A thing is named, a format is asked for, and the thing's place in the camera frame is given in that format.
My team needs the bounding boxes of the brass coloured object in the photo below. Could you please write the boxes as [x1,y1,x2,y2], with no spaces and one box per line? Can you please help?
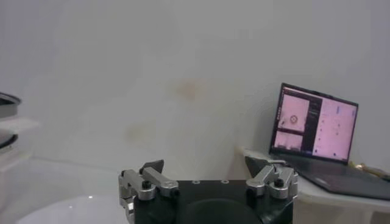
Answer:
[349,160,390,180]

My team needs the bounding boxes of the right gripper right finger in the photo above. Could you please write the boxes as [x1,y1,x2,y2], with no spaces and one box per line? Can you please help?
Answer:
[244,155,299,200]

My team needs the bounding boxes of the cream electric cooking pot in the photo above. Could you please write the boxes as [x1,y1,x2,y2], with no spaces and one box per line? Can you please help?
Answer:
[0,117,40,171]

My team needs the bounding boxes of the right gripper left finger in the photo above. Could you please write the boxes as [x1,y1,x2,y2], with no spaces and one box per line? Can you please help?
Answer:
[118,159,180,224]

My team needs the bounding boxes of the white side table with label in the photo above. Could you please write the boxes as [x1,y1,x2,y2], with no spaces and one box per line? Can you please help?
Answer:
[234,145,390,224]

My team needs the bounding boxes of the open laptop pink screen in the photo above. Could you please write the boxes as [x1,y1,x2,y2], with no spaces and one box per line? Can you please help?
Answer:
[268,82,390,201]

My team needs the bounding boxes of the white round plate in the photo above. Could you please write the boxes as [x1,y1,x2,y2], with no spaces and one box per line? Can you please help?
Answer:
[15,194,129,224]

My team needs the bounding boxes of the stainless steel steamer basket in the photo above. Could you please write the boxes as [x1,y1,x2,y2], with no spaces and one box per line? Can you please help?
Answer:
[0,92,23,119]

